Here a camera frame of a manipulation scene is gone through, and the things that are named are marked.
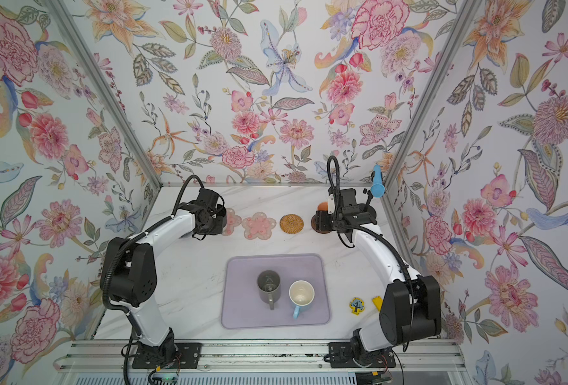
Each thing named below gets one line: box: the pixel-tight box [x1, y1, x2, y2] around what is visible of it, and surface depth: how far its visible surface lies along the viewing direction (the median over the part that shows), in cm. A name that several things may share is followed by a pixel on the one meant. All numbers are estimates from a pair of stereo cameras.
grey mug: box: [256, 269, 282, 311], surface depth 81 cm
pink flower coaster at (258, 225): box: [241, 211, 277, 240], surface depth 109 cm
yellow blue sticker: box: [348, 297, 366, 316], surface depth 85 cm
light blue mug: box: [288, 279, 316, 320], surface depth 80 cm
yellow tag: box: [371, 295, 384, 313], surface depth 86 cm
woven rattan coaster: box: [279, 213, 305, 235], surface depth 109 cm
